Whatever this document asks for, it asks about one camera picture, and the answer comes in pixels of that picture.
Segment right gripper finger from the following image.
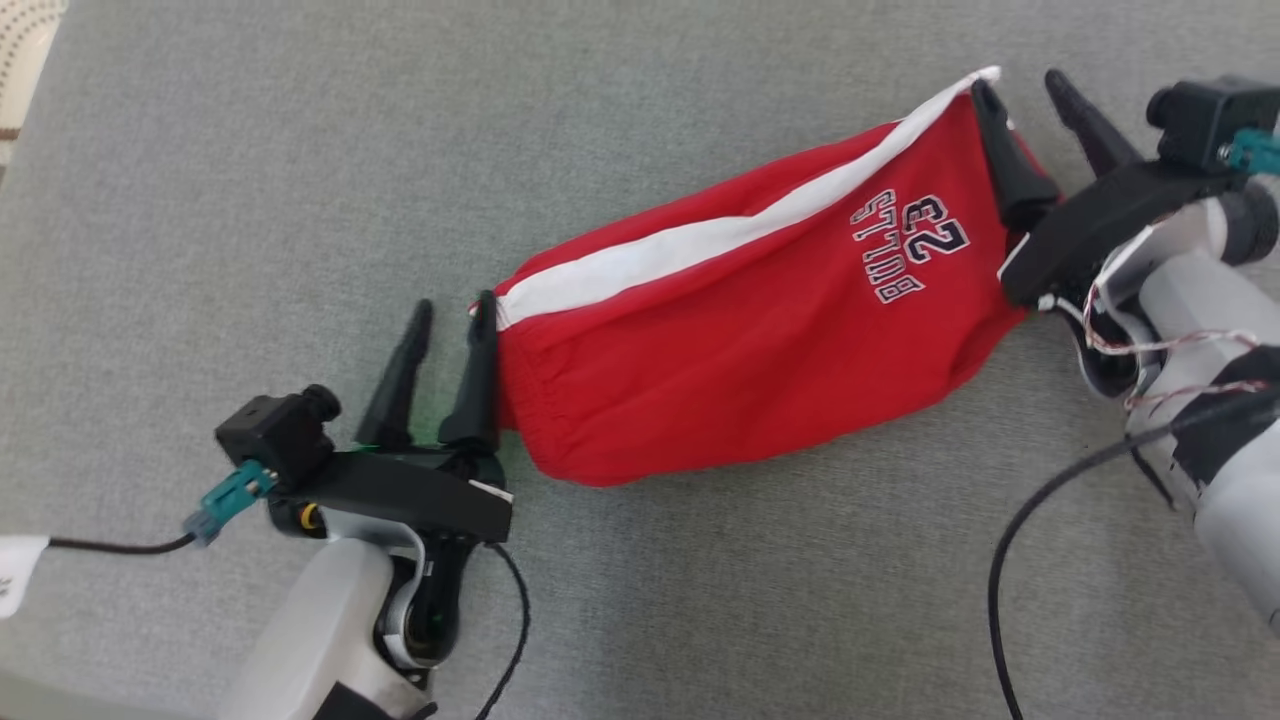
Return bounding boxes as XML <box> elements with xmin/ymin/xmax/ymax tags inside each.
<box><xmin>1044</xmin><ymin>68</ymin><xmax>1146</xmax><ymax>181</ymax></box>
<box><xmin>970</xmin><ymin>78</ymin><xmax>1061</xmax><ymax>233</ymax></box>

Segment red white twisted wires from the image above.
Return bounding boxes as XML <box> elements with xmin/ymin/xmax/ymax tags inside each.
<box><xmin>1040</xmin><ymin>255</ymin><xmax>1271</xmax><ymax>411</ymax></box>

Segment cream dotted cloth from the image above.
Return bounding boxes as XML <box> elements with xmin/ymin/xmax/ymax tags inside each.
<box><xmin>0</xmin><ymin>0</ymin><xmax>69</xmax><ymax>186</ymax></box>

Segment teal right camera connector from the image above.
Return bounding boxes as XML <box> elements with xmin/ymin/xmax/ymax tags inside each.
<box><xmin>1222</xmin><ymin>127</ymin><xmax>1280</xmax><ymax>176</ymax></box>

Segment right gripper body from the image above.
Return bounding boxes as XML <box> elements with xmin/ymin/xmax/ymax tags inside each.
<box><xmin>1000</xmin><ymin>150</ymin><xmax>1251</xmax><ymax>309</ymax></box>

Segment teal left camera connector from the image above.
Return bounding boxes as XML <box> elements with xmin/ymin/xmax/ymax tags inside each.
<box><xmin>183</xmin><ymin>460</ymin><xmax>279</xmax><ymax>546</ymax></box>

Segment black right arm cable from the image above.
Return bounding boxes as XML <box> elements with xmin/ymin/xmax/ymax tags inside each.
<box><xmin>988</xmin><ymin>395</ymin><xmax>1280</xmax><ymax>720</ymax></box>

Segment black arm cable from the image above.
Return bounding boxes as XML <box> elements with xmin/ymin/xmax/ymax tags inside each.
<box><xmin>470</xmin><ymin>540</ymin><xmax>531</xmax><ymax>720</ymax></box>
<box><xmin>988</xmin><ymin>395</ymin><xmax>1280</xmax><ymax>720</ymax></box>

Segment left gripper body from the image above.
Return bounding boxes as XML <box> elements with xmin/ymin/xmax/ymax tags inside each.
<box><xmin>265</xmin><ymin>445</ymin><xmax>516</xmax><ymax>546</ymax></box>

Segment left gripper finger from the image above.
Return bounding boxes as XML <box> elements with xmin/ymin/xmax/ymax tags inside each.
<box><xmin>438</xmin><ymin>290</ymin><xmax>501</xmax><ymax>453</ymax></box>
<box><xmin>355</xmin><ymin>298</ymin><xmax>435</xmax><ymax>451</ymax></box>

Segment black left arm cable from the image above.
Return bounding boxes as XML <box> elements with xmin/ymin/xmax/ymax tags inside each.
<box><xmin>470</xmin><ymin>540</ymin><xmax>531</xmax><ymax>720</ymax></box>

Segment red Bulls basketball shorts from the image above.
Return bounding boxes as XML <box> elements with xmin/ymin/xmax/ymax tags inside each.
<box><xmin>495</xmin><ymin>66</ymin><xmax>1063</xmax><ymax>488</ymax></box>

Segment black left camera cable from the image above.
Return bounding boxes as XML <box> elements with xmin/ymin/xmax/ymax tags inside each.
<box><xmin>48</xmin><ymin>533</ymin><xmax>196</xmax><ymax>556</ymax></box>

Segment teal camera connector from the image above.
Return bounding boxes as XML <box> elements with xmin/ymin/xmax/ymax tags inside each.
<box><xmin>183</xmin><ymin>460</ymin><xmax>279</xmax><ymax>546</ymax></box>
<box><xmin>1222</xmin><ymin>127</ymin><xmax>1280</xmax><ymax>176</ymax></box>

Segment white paper cable tag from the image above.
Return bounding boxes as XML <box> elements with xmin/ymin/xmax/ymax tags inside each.
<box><xmin>0</xmin><ymin>535</ymin><xmax>51</xmax><ymax>619</ymax></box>

